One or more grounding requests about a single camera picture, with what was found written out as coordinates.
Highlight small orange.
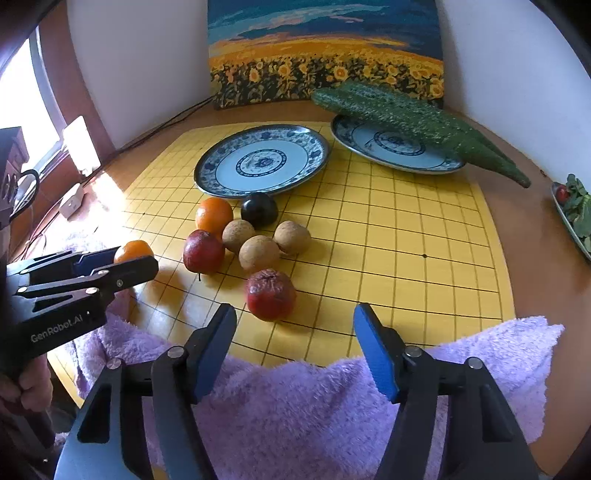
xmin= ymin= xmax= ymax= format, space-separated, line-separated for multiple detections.
xmin=113 ymin=240 xmax=154 ymax=264

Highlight red apple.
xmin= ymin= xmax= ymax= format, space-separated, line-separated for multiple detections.
xmin=183 ymin=230 xmax=225 ymax=275

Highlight large orange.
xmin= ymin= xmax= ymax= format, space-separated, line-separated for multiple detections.
xmin=195 ymin=197 xmax=233 ymax=237

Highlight brown kiwi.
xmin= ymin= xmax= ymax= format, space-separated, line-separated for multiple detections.
xmin=221 ymin=219 xmax=256 ymax=254
xmin=238 ymin=235 xmax=280 ymax=273
xmin=273 ymin=220 xmax=311 ymax=255

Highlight person's left hand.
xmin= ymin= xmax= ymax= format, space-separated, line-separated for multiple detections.
xmin=1 ymin=355 xmax=53 ymax=417

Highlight white power adapter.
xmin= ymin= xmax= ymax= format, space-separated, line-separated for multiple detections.
xmin=58 ymin=183 xmax=85 ymax=219

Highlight purple fluffy towel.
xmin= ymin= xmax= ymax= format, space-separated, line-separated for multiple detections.
xmin=75 ymin=314 xmax=563 ymax=479

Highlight brown kiwi front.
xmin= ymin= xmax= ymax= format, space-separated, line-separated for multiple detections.
xmin=238 ymin=235 xmax=280 ymax=273

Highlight red pomegranate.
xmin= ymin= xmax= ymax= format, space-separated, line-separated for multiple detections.
xmin=245 ymin=269 xmax=297 ymax=321

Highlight dark plum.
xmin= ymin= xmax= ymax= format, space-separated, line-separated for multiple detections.
xmin=240 ymin=192 xmax=279 ymax=230

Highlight yellow go board mat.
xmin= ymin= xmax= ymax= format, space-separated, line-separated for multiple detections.
xmin=39 ymin=124 xmax=515 ymax=366

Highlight left blue white plate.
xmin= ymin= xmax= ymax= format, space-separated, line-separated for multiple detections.
xmin=193 ymin=124 xmax=331 ymax=199

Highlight blue white plate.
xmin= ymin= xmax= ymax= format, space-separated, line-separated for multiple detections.
xmin=331 ymin=115 xmax=466 ymax=175
xmin=193 ymin=124 xmax=331 ymax=199

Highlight salad dish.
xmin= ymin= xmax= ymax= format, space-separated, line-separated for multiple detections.
xmin=551 ymin=173 xmax=591 ymax=261

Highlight sunflower field painting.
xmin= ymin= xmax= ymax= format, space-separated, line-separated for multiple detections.
xmin=207 ymin=0 xmax=445 ymax=109

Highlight right blue white plate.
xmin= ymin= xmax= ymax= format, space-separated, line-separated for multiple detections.
xmin=331 ymin=115 xmax=466 ymax=175

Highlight front green bitter gourd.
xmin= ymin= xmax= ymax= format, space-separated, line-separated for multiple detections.
xmin=311 ymin=87 xmax=531 ymax=188

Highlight green bitter gourd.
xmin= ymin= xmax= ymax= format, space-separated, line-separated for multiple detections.
xmin=311 ymin=87 xmax=531 ymax=188
xmin=339 ymin=80 xmax=506 ymax=158

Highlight rear green bitter gourd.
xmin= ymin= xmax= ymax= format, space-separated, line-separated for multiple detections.
xmin=339 ymin=80 xmax=506 ymax=158

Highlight black cable on table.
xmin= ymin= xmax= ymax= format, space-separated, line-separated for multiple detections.
xmin=13 ymin=95 xmax=216 ymax=259

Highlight black looped cable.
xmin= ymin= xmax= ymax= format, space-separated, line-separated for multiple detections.
xmin=8 ymin=168 xmax=41 ymax=223

